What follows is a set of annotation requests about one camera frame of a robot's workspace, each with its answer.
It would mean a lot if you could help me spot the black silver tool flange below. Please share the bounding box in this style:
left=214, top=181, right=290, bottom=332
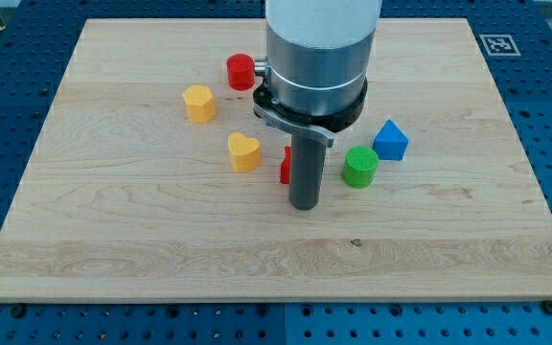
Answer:
left=252, top=80, right=368, bottom=148

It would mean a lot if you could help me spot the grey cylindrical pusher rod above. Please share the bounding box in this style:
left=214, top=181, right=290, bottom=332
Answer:
left=289, top=135, right=326, bottom=210

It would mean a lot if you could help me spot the yellow hexagon block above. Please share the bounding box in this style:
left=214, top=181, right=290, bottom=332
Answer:
left=182, top=84, right=217, bottom=124

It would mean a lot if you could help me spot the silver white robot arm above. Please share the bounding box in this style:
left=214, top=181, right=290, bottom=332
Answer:
left=253, top=0, right=382, bottom=210

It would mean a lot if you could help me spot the yellow heart block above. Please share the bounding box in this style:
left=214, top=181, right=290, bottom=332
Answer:
left=227, top=132, right=262, bottom=173

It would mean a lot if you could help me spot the red block behind rod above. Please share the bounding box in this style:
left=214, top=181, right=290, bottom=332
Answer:
left=280, top=146, right=291, bottom=185

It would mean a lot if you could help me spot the green cylinder block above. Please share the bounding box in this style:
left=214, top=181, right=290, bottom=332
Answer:
left=342, top=146, right=380, bottom=189

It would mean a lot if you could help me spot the blue triangle block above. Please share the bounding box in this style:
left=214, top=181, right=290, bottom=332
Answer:
left=373, top=120, right=409, bottom=161

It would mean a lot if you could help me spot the red cylinder block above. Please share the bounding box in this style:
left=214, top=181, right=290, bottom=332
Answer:
left=226, top=54, right=255, bottom=91

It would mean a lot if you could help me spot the light wooden board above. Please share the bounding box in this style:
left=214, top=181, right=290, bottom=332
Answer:
left=0, top=18, right=552, bottom=304

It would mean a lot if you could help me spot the white fiducial marker tag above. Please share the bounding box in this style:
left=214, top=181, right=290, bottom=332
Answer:
left=479, top=34, right=520, bottom=57

